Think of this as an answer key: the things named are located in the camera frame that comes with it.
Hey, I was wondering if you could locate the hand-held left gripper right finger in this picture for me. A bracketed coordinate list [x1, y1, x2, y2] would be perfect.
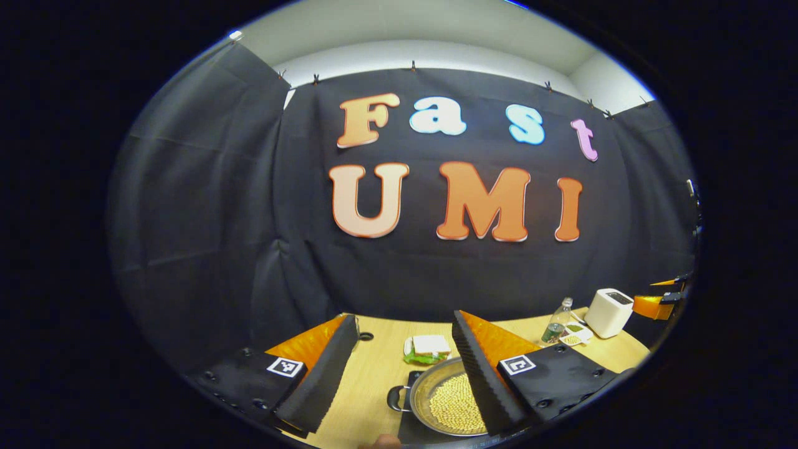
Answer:
[451, 310, 624, 437]

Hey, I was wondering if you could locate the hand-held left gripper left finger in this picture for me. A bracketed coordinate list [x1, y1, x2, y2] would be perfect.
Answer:
[187, 314, 361, 435]

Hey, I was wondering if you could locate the pile of yellow soybeans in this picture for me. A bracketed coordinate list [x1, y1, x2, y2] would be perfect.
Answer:
[429, 372, 487, 434]

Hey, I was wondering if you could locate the stainless steel pot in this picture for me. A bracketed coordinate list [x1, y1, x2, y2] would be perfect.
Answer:
[387, 357, 490, 437]

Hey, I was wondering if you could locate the black induction cooktop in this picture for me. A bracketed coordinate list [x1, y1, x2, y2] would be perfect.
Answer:
[397, 370, 493, 445]

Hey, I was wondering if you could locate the white toaster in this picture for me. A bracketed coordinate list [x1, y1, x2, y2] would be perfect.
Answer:
[584, 288, 635, 339]

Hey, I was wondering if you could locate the sandwich on plate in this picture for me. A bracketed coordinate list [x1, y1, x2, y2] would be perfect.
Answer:
[403, 335, 452, 365]

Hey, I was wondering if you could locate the white divided bean dish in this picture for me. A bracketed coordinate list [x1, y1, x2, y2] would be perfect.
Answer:
[559, 324, 594, 347]

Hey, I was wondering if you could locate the clear plastic water bottle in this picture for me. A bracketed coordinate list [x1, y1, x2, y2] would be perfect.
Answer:
[540, 297, 573, 345]

